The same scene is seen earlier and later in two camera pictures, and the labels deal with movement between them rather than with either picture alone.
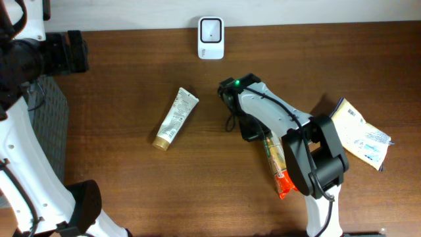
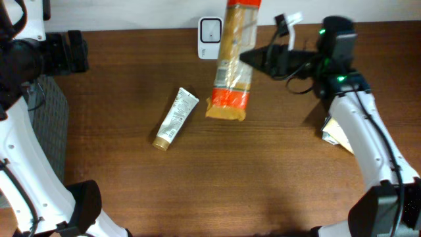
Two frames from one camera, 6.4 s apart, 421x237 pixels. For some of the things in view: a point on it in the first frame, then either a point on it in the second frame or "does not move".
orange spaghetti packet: (283, 185) -> (230, 95)
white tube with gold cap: (183, 105) does not move
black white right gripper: (251, 132) -> (283, 60)
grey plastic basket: (49, 107) does not move
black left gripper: (76, 51) does not move
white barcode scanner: (210, 37) does not move
